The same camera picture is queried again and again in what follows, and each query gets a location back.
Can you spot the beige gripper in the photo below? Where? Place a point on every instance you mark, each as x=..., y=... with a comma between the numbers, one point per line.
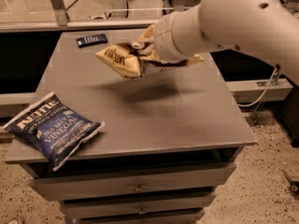
x=163, y=38

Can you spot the brown sea salt chip bag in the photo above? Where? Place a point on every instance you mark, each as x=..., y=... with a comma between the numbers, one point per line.
x=126, y=62

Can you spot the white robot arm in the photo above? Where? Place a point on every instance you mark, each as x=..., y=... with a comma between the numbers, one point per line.
x=263, y=29

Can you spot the blue salt vinegar chip bag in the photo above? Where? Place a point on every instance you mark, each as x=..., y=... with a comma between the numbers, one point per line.
x=53, y=128

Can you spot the small dark blue snack packet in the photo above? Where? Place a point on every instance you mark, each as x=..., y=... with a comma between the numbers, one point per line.
x=91, y=40

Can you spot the grey metal railing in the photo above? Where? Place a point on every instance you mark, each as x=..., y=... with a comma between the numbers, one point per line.
x=75, y=15

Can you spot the grey drawer cabinet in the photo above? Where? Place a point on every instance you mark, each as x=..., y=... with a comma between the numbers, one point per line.
x=185, y=116

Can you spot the top grey drawer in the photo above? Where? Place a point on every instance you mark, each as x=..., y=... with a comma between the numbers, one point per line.
x=131, y=182

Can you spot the grey drawer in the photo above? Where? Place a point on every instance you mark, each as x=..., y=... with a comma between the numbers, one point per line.
x=138, y=206
x=188, y=216
x=131, y=182

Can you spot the middle grey drawer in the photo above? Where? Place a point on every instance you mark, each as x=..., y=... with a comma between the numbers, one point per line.
x=138, y=206

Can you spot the bottom grey drawer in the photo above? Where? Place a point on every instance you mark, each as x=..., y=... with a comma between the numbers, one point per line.
x=188, y=216

